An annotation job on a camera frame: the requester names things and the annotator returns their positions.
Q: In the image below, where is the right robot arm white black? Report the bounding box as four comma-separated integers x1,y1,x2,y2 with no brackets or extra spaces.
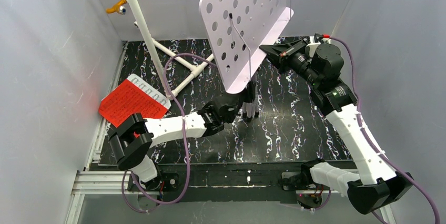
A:
260,40,412,215

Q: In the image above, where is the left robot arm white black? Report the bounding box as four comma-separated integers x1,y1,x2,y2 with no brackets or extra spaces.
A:
109,93,244,184

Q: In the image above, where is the orange wall hook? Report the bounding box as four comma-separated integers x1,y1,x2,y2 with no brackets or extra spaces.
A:
106,0,128,15

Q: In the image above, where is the white PVC pipe frame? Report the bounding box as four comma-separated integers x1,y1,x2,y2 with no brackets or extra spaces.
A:
125,0,214,100

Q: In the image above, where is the lilac perforated music stand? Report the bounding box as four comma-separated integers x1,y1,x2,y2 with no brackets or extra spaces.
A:
199,0,293,121

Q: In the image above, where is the red sheet music book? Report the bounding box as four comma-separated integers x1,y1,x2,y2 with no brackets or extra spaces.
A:
98,74,171,127

